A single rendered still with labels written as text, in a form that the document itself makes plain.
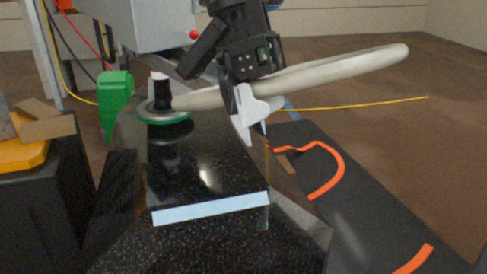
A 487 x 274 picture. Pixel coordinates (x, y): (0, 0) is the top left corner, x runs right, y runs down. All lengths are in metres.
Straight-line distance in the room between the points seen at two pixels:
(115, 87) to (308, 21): 4.54
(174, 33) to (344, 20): 5.91
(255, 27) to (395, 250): 1.76
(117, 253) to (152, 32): 0.68
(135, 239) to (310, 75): 0.68
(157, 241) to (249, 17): 0.65
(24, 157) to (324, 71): 1.20
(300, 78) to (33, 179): 1.13
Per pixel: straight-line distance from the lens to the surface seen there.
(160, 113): 1.31
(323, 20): 6.76
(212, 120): 1.35
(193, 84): 0.96
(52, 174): 1.41
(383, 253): 2.05
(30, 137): 1.56
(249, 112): 0.48
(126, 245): 1.01
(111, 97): 2.86
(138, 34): 1.15
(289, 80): 0.50
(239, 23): 0.50
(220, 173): 1.04
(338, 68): 0.51
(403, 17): 7.60
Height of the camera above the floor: 1.45
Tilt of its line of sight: 29 degrees down
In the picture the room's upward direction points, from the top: straight up
